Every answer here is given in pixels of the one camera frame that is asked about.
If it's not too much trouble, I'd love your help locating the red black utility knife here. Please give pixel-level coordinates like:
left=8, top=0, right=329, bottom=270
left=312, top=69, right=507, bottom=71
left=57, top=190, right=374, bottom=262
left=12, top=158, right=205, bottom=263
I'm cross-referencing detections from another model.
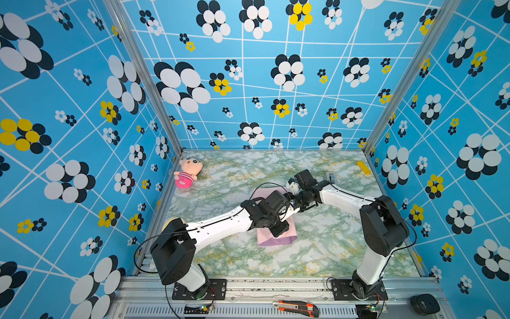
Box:
left=272, top=300, right=320, bottom=318

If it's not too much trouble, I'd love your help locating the purple wrapping paper sheet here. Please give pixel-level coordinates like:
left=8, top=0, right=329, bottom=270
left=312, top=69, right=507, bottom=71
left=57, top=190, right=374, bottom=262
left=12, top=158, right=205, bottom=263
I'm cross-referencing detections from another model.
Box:
left=254, top=187, right=298, bottom=247

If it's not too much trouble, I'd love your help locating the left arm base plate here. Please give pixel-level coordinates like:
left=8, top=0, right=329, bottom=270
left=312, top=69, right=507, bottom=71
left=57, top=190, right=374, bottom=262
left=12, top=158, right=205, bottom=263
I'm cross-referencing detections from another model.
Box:
left=172, top=276, right=227, bottom=301

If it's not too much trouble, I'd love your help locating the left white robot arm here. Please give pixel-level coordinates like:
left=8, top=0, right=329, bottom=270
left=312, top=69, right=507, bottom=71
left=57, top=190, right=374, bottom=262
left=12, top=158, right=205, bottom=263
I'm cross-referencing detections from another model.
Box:
left=150, top=191, right=300, bottom=292

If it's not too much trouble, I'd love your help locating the pink plush doll toy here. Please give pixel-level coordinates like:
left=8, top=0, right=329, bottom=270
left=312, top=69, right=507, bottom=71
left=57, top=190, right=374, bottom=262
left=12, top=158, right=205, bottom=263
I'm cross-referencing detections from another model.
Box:
left=174, top=158, right=203, bottom=189

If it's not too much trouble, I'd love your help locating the black computer mouse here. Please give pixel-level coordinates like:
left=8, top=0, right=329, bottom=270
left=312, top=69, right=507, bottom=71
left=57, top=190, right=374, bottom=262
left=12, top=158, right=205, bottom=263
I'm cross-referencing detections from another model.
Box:
left=410, top=294, right=440, bottom=316

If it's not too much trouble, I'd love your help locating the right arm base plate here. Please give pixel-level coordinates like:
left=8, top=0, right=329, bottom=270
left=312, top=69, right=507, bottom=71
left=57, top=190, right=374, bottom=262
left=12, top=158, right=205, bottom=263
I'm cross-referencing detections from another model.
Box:
left=327, top=279, right=389, bottom=303

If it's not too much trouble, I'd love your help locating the yellow tape piece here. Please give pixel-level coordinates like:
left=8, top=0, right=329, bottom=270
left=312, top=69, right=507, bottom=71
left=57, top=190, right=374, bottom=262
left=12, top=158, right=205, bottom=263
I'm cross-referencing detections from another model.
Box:
left=356, top=161, right=371, bottom=175

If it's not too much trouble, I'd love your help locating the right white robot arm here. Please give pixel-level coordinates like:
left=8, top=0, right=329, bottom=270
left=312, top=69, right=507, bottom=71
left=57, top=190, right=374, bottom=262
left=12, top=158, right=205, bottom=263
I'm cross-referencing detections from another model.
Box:
left=286, top=170, right=410, bottom=299

